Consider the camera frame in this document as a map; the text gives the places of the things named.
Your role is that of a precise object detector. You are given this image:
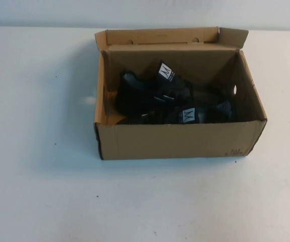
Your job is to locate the black mesh sneaker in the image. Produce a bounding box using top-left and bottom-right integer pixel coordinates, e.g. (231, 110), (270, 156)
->
(116, 59), (222, 119)
(119, 100), (236, 126)

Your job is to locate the brown cardboard shoe box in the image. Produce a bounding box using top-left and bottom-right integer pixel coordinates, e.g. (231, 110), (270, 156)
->
(94, 27), (268, 162)

